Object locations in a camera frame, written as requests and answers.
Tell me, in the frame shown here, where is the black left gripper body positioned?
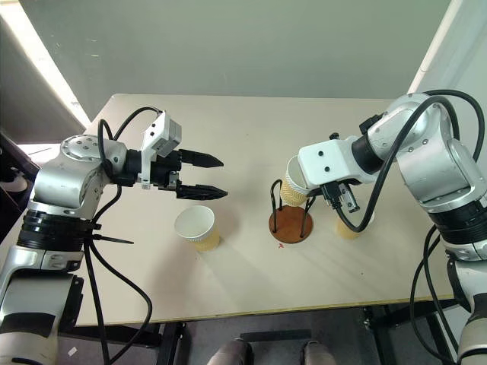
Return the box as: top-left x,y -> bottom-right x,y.
151,149 -> 183,199

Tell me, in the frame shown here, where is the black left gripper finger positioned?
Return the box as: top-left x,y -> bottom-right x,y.
175,183 -> 229,202
178,148 -> 225,169

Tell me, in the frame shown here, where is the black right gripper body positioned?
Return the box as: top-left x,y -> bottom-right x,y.
319,181 -> 361,214

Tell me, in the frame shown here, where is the ribbed yellow paper cup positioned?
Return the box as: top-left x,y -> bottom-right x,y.
173,205 -> 222,254
280,155 -> 310,208
334,208 -> 376,242

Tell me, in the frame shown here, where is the dark furniture piece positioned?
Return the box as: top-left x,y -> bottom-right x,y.
0,129 -> 42,244

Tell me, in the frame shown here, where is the grey partition panel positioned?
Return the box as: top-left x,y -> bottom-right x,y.
0,15 -> 89,146

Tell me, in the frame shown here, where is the black flat bar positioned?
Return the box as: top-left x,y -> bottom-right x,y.
240,329 -> 313,342

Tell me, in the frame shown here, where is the dark rounded shape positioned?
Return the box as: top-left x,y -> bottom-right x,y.
299,339 -> 336,365
206,338 -> 253,365

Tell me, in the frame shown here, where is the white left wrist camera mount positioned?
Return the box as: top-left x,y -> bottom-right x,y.
138,109 -> 184,190

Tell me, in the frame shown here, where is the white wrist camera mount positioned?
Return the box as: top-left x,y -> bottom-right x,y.
138,109 -> 184,190
298,132 -> 377,190

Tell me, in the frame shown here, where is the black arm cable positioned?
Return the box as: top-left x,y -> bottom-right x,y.
409,224 -> 460,364
323,90 -> 486,233
84,106 -> 165,365

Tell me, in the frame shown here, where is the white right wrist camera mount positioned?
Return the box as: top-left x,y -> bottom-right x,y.
298,132 -> 377,190

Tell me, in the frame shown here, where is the wire cup holder wooden base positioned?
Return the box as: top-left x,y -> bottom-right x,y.
268,179 -> 319,245

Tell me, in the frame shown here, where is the black cable tie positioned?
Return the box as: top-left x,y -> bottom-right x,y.
81,224 -> 135,245

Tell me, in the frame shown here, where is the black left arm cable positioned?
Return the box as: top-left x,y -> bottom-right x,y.
84,106 -> 165,365

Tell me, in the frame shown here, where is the black right lower arm cable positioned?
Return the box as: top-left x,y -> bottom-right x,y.
409,224 -> 460,364

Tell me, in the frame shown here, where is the black metal table frame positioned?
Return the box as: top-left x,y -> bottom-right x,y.
56,298 -> 471,365

